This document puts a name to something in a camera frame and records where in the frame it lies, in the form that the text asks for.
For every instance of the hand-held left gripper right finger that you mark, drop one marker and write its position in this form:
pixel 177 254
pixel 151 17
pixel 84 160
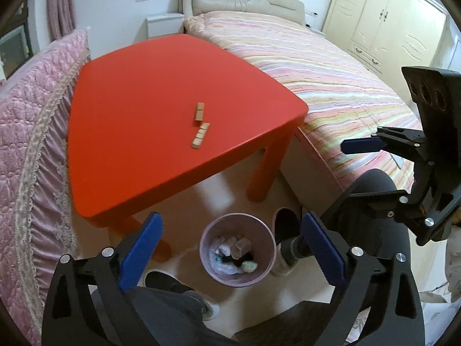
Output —
pixel 324 256

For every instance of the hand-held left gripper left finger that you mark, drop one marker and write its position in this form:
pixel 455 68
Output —
pixel 140 252

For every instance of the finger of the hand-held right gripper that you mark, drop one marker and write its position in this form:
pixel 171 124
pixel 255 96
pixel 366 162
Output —
pixel 363 145
pixel 374 202

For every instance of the green white wrapper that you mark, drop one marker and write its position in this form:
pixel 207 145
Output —
pixel 249 266

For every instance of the pink waste bin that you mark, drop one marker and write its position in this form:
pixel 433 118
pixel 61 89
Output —
pixel 216 279

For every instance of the white carton box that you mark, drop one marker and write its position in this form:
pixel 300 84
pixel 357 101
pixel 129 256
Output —
pixel 241 245

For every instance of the white tissue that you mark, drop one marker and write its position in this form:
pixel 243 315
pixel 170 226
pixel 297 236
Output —
pixel 224 250

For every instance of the person's right leg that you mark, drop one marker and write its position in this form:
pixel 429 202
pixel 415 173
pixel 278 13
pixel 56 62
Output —
pixel 371 183

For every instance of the person's leg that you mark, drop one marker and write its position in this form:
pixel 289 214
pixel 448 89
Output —
pixel 371 183
pixel 169 313

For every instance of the person's right slipper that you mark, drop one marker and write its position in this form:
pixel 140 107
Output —
pixel 275 230

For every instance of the person's slipper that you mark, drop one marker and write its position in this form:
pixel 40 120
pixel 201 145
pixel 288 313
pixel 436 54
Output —
pixel 275 230
pixel 212 310

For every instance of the dark wooden stool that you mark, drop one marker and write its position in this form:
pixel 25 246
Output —
pixel 299 317

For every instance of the person's left leg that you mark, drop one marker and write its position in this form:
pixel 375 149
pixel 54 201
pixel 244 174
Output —
pixel 169 313

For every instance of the clear plastic bag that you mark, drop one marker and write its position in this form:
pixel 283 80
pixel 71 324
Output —
pixel 227 270

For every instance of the person's left slipper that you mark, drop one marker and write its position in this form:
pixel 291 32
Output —
pixel 212 310

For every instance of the striped bed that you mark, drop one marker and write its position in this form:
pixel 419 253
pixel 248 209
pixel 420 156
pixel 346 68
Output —
pixel 306 61

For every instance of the cream wardrobe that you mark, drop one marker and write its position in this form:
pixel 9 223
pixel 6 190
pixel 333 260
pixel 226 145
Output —
pixel 389 25

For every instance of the long wooden block strip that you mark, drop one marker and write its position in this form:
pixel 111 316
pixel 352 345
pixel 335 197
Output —
pixel 200 136

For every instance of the short wooden block strip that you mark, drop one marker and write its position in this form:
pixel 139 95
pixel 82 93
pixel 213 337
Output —
pixel 200 111

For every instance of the red table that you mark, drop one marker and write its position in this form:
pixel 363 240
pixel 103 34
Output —
pixel 162 79

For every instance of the pink quilted bedspread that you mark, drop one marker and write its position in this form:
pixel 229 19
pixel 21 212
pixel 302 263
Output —
pixel 32 115

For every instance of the beige padded headboard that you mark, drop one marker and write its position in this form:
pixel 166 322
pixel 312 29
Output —
pixel 241 1

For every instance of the white nightstand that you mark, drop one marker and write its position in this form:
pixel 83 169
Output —
pixel 164 25

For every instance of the black framed window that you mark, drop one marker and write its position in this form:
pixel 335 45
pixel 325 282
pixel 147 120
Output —
pixel 14 43

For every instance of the pink curtain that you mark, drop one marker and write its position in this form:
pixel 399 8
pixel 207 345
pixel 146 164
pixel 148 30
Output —
pixel 62 7

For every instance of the wall socket with plug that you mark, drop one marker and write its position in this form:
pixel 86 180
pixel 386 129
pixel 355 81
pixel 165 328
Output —
pixel 311 16

